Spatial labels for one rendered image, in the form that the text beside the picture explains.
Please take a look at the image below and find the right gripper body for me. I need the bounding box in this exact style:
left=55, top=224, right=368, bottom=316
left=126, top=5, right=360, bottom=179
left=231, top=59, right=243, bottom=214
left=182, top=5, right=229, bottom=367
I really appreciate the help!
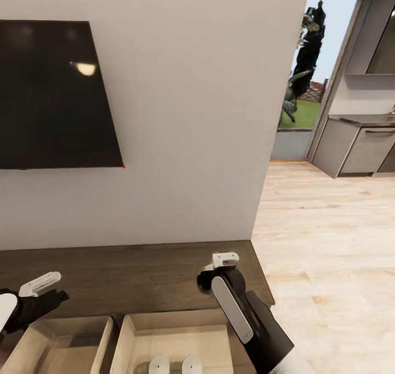
left=200, top=270, right=216, bottom=290

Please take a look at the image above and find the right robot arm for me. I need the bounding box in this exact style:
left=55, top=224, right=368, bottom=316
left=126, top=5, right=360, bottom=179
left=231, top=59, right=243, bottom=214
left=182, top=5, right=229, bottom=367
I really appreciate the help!
left=196, top=252, right=317, bottom=374

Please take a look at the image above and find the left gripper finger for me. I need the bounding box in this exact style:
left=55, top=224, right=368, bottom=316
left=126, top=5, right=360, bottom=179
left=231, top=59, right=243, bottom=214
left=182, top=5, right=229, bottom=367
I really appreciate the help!
left=58, top=290, right=69, bottom=304

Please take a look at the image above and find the pillar candle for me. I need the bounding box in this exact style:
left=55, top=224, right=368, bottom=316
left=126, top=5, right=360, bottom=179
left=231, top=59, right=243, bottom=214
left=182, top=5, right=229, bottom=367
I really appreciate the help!
left=149, top=353, right=171, bottom=374
left=196, top=263, right=214, bottom=296
left=181, top=354, right=202, bottom=374

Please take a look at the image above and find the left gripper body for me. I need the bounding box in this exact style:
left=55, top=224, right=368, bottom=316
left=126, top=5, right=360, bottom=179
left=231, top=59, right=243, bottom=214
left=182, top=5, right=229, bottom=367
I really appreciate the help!
left=6, top=289, right=60, bottom=334

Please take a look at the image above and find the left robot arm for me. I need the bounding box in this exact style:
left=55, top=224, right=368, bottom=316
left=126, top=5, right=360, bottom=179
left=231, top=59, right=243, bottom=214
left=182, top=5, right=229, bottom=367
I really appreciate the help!
left=0, top=273, right=69, bottom=345

